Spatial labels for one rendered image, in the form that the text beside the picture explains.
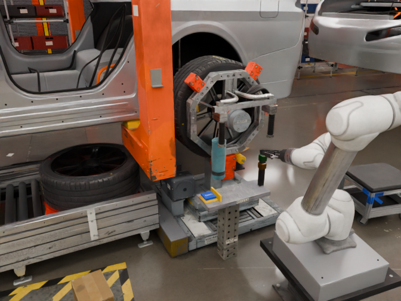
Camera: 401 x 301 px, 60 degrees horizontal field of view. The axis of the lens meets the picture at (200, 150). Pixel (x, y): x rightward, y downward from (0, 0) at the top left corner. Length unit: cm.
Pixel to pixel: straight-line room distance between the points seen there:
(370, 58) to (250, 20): 207
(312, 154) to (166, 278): 112
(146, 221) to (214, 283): 59
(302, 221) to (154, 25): 118
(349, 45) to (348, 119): 342
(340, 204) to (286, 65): 160
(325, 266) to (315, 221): 26
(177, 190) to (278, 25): 148
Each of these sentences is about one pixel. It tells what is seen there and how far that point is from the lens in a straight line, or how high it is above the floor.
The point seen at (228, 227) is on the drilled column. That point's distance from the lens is 218.
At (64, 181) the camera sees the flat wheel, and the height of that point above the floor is 50.
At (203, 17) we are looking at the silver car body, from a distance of 257.
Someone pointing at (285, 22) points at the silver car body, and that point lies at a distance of 296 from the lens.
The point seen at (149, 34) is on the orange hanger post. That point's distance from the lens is 187.
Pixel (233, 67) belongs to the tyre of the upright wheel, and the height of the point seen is 113.
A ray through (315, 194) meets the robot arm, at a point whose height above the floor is 80.
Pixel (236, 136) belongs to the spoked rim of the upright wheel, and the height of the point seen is 65.
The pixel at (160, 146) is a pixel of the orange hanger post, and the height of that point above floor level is 74.
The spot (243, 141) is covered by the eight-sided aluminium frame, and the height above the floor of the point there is 65.
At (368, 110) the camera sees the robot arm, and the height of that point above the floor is 120.
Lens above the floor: 152
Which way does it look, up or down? 24 degrees down
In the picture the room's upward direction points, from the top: straight up
